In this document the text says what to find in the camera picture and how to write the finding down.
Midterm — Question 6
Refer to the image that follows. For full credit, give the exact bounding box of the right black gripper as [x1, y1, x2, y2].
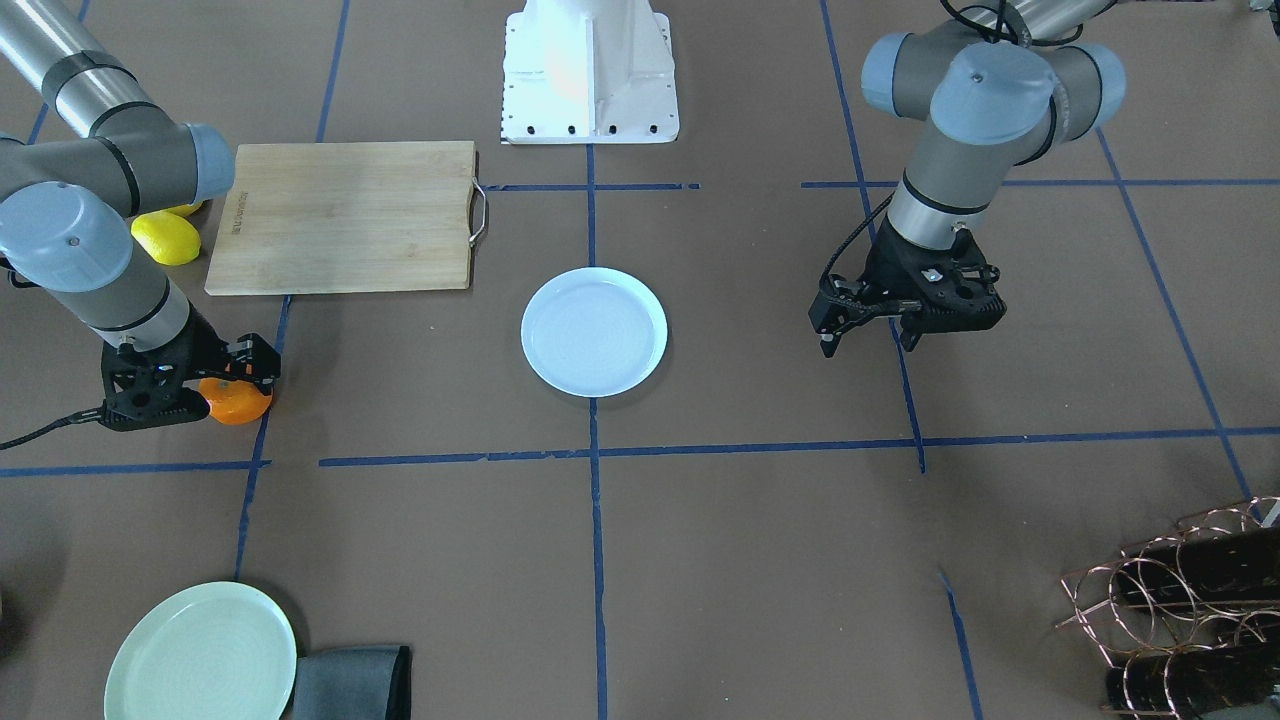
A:
[160, 305, 282, 393]

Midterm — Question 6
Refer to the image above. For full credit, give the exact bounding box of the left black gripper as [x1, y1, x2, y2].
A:
[808, 228, 974, 357]

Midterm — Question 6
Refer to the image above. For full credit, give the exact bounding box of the orange mandarin fruit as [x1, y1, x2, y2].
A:
[196, 378, 273, 427]

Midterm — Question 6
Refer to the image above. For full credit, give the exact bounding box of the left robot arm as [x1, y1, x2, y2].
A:
[808, 1, 1126, 356]

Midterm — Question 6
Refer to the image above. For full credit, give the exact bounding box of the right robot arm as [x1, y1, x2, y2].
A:
[3, 1, 279, 393]

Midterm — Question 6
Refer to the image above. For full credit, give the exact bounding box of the light blue plate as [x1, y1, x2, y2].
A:
[520, 266, 669, 398]

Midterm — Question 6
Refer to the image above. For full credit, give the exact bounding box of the light green plate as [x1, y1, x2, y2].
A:
[102, 582, 298, 719]

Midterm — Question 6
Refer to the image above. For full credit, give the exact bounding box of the lower yellow lemon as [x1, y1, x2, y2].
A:
[131, 211, 202, 266]

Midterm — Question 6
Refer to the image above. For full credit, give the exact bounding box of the yellow lemon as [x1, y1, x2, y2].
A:
[131, 211, 202, 266]
[164, 201, 205, 218]

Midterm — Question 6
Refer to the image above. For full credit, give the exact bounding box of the upper yellow lemon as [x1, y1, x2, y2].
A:
[164, 201, 205, 218]

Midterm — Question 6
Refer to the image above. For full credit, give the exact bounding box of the bamboo cutting board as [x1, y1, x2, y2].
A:
[205, 140, 488, 296]

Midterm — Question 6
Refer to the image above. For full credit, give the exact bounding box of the dark grey folded cloth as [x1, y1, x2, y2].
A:
[292, 644, 412, 719]

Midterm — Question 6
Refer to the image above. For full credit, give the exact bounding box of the dark wine bottle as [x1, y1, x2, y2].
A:
[1114, 527, 1279, 609]
[1105, 643, 1279, 719]

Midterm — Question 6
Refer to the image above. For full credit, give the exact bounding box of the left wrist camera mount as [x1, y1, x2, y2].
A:
[908, 260, 1007, 334]

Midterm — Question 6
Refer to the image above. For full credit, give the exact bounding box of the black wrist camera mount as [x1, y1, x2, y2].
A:
[97, 345, 210, 432]

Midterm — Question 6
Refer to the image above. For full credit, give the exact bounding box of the copper wire bottle rack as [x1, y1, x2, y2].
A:
[1060, 496, 1279, 719]

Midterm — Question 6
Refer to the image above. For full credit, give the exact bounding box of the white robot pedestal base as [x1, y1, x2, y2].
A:
[500, 1, 681, 145]

